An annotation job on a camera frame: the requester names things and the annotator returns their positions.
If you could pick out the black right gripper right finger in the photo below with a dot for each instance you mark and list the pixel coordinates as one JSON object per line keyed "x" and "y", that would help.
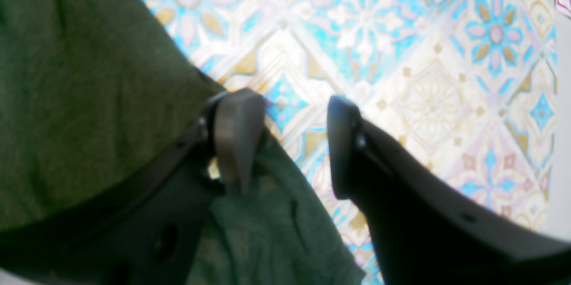
{"x": 423, "y": 231}

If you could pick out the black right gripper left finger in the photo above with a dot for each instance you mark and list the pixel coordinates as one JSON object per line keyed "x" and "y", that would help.
{"x": 146, "y": 230}

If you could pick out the dark green long-sleeve shirt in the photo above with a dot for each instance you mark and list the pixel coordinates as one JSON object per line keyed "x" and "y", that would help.
{"x": 91, "y": 90}

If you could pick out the patterned colourful tablecloth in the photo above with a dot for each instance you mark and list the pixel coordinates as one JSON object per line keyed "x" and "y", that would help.
{"x": 468, "y": 86}

